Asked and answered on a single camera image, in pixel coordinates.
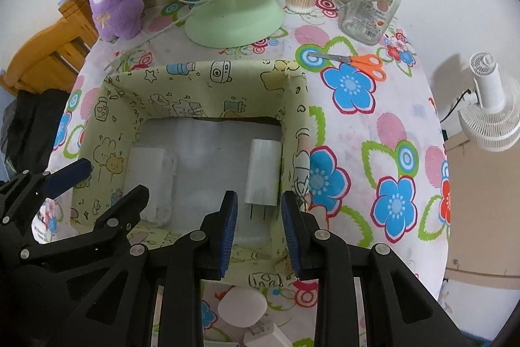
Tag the white printed cloth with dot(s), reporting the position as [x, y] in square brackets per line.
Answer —
[44, 225]

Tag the white fan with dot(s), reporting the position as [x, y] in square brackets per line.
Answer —
[487, 87]

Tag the dark clothing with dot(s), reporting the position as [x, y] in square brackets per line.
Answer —
[28, 127]

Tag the white plug adapter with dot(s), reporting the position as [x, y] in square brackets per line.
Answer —
[264, 337]

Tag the white charger adapter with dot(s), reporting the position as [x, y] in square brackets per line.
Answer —
[264, 172]

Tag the printed fabric storage box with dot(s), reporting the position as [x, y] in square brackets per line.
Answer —
[187, 95]

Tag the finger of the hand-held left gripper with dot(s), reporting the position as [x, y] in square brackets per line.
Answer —
[69, 176]
[122, 208]

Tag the flowered tablecloth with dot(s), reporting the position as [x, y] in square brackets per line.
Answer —
[365, 135]

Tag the white rectangular block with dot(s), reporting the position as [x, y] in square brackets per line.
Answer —
[146, 176]

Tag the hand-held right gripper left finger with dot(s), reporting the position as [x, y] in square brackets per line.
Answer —
[228, 237]

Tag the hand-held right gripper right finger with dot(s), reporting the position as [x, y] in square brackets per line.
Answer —
[290, 237]

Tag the purple plush toy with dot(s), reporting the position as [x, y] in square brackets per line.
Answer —
[118, 13]

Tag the wooden chair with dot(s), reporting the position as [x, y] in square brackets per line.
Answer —
[44, 54]

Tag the white round case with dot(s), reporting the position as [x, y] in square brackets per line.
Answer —
[241, 308]

